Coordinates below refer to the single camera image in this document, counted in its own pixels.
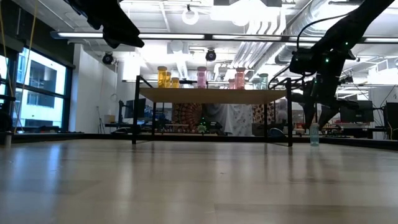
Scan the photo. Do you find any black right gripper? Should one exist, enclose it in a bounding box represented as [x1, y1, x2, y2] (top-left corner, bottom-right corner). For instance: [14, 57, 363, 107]
[289, 47, 359, 131]

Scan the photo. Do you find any white bottle near shelf leg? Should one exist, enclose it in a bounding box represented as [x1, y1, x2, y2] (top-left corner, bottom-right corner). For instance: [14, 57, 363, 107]
[309, 123, 320, 147]

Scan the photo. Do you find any person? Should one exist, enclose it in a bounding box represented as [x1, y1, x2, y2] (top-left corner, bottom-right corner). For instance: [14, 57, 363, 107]
[275, 98, 289, 124]

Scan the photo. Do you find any black computer monitor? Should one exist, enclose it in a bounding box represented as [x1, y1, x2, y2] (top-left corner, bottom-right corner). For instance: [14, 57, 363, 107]
[385, 101, 398, 129]
[124, 98, 147, 119]
[339, 99, 374, 123]

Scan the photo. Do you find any white patterned cloth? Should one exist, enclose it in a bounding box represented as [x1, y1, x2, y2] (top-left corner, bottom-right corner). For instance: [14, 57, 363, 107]
[223, 104, 253, 137]

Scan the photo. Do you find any large black-framed window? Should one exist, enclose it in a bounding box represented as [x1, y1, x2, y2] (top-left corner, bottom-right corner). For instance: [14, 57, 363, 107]
[0, 46, 75, 134]

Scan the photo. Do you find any brown patterned tapestry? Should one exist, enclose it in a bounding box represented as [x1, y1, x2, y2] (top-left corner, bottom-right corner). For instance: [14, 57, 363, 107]
[172, 103, 276, 133]

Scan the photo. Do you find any small green tree decoration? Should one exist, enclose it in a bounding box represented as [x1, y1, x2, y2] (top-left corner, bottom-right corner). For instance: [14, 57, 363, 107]
[197, 116, 208, 134]

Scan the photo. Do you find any silver ventilation duct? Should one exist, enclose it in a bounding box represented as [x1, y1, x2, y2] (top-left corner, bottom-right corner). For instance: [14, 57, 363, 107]
[253, 0, 343, 74]

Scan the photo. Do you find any white hanging ring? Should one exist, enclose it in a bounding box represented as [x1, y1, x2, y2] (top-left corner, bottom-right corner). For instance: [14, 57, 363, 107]
[182, 3, 200, 26]

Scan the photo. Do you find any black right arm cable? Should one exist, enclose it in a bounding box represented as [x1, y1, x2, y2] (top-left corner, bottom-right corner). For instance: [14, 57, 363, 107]
[295, 12, 351, 50]

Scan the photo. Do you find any yellow hanging cable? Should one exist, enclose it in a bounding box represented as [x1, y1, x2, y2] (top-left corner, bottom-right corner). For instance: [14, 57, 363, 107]
[14, 0, 39, 133]

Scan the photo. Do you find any black overhead camera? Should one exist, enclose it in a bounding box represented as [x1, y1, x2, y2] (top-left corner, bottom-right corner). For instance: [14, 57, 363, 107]
[205, 48, 218, 62]

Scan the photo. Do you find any wooden shelf black frame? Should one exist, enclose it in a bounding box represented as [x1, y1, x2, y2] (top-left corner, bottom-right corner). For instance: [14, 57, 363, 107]
[132, 75, 294, 147]

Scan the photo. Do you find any black aluminium rig frame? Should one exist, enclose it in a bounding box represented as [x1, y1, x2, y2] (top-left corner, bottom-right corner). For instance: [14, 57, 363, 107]
[0, 132, 398, 152]

